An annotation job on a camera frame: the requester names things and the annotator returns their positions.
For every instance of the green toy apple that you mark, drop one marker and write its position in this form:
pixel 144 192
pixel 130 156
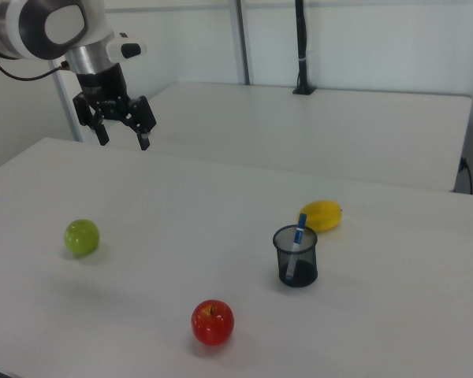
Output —
pixel 82 237

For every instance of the white side table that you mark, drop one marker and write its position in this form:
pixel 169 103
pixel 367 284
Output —
pixel 299 130

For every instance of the yellow toy starfruit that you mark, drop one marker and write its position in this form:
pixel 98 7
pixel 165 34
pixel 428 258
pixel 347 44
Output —
pixel 324 214

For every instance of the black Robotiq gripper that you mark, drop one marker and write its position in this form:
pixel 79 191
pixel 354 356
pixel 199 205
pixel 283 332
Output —
pixel 102 84

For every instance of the grey partition frame post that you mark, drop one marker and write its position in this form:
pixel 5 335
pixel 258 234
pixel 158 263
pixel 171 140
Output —
pixel 241 39

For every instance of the black camera stand pole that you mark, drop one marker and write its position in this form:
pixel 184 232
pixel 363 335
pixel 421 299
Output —
pixel 301 39

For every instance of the blue and white marker pen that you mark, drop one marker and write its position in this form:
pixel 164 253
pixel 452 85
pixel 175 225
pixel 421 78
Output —
pixel 298 236

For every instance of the red toy apple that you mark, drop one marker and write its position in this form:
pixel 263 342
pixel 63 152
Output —
pixel 213 325

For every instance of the black mesh pen cup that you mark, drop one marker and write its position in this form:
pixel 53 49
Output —
pixel 304 272

